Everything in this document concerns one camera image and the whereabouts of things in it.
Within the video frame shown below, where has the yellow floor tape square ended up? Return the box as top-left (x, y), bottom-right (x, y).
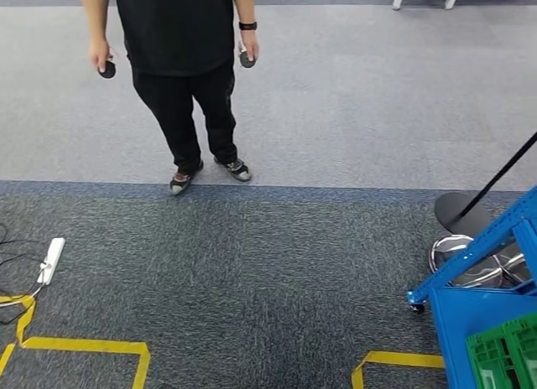
top-left (0, 294), bottom-right (151, 389)

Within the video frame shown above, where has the looped black floor cable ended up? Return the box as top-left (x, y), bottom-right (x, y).
top-left (0, 224), bottom-right (44, 326)

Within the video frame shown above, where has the blue metal shelf rack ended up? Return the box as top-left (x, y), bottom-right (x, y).
top-left (406, 185), bottom-right (537, 389)

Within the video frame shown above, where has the white power strip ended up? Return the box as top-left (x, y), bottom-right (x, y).
top-left (37, 237), bottom-right (66, 287)

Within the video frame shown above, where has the black round handheld controller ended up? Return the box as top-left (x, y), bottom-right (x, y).
top-left (238, 42), bottom-right (257, 70)
top-left (97, 57), bottom-right (117, 80)

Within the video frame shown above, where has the standing person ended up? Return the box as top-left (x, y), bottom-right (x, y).
top-left (79, 0), bottom-right (260, 197)

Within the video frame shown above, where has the green plastic crate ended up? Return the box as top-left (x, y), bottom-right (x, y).
top-left (465, 313), bottom-right (537, 389)

